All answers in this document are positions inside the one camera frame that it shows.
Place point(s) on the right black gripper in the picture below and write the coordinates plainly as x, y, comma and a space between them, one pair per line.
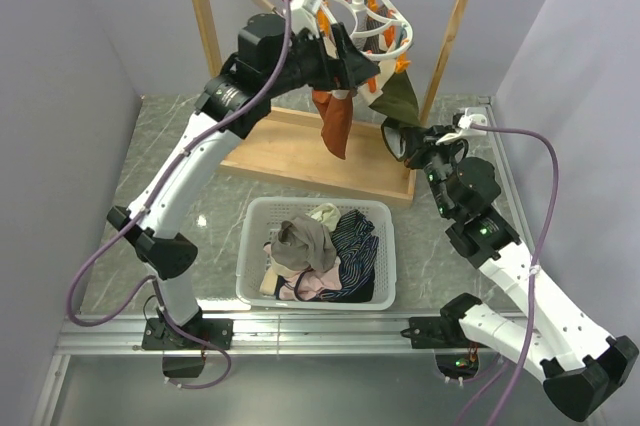
422, 141

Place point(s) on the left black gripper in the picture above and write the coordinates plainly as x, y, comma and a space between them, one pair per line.
346, 72

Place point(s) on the olive green underwear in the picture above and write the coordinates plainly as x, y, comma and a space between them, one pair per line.
398, 100

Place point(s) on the white round clip hanger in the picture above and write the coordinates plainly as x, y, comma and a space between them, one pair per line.
392, 46

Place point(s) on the beige underwear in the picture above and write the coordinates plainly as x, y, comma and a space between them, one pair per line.
302, 243

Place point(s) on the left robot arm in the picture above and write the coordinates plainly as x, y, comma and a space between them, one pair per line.
271, 59

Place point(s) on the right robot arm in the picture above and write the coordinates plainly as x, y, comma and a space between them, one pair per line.
578, 362

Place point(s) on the grey striped underwear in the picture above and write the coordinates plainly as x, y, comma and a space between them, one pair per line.
373, 25

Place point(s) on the orange white underwear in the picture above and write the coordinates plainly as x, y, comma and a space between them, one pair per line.
336, 110

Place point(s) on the pale yellow underwear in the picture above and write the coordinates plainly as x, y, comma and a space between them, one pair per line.
327, 214

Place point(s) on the dark striped underwear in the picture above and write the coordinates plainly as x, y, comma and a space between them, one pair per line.
357, 248

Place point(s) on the pink underwear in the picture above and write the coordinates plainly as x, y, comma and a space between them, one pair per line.
288, 285

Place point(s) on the wooden clothes rack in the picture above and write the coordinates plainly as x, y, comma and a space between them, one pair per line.
287, 146

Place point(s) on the white plastic laundry basket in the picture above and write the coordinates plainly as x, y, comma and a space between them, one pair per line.
262, 222

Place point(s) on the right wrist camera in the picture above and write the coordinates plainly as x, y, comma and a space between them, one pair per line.
468, 125

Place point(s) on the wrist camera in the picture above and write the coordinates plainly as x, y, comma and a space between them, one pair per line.
300, 15
468, 125

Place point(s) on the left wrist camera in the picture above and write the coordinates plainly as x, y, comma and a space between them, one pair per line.
300, 15

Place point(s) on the aluminium rail frame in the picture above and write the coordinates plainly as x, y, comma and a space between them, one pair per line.
428, 274

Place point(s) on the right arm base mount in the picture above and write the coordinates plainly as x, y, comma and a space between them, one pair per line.
456, 357

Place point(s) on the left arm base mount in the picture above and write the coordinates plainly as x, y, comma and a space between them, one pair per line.
185, 357

